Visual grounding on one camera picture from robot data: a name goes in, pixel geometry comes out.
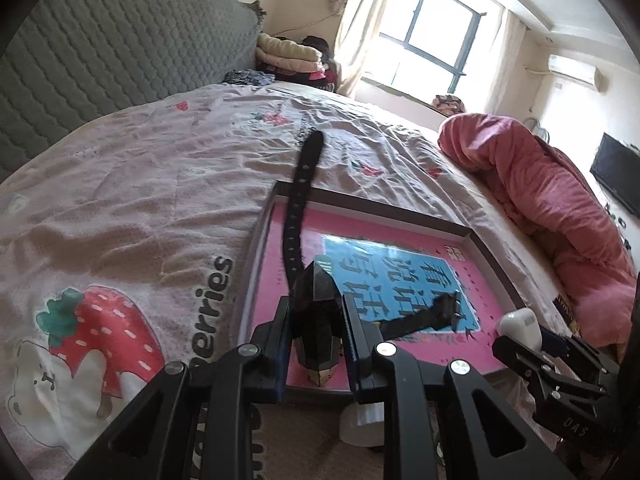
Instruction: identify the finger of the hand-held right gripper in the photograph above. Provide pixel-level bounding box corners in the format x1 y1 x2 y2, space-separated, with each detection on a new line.
491 332 601 402
540 331 621 386

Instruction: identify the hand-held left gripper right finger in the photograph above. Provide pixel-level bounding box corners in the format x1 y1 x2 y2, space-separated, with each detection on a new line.
342 305 576 480

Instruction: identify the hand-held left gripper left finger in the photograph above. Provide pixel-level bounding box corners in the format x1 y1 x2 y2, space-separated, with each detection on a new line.
65 295 296 480

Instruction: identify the white earbuds case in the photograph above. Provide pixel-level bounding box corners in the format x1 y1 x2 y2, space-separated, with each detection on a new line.
497 310 541 351

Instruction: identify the black and yellow wristwatch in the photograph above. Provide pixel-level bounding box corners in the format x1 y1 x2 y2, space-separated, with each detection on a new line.
282 129 463 387

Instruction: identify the shallow brown cardboard box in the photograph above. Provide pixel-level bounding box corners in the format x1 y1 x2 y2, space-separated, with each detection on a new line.
235 180 538 403

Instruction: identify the dark tube with gold print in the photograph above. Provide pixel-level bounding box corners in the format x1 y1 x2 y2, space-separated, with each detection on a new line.
552 297 581 336

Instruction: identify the pink and blue book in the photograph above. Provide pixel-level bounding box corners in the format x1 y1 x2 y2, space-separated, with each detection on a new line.
240 200 526 391

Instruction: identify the pink duvet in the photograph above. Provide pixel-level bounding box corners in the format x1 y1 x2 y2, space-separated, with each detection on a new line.
437 112 638 356

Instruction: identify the black television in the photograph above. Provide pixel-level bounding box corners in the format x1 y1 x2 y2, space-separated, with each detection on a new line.
590 132 640 221

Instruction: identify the strawberry print bed sheet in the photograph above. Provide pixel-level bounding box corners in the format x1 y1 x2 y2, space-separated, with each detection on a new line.
0 82 640 480

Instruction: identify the brown cloth bundle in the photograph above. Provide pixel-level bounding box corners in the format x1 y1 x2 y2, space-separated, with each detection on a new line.
432 94 467 115

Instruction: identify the dark patterned cloth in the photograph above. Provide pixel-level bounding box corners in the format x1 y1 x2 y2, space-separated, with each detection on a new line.
222 69 276 87

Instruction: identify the white air conditioner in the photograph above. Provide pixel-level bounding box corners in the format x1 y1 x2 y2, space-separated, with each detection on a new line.
546 52 601 92

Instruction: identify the cream curtain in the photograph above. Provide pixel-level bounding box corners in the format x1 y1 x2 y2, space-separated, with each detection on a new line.
332 0 401 98
492 7 531 118

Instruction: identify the pile of folded clothes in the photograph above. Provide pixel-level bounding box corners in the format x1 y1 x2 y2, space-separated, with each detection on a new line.
256 32 343 93

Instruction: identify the window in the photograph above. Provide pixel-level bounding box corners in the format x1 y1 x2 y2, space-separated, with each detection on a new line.
360 0 503 111

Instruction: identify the grey quilted headboard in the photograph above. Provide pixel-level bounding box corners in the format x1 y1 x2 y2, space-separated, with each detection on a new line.
0 0 268 183

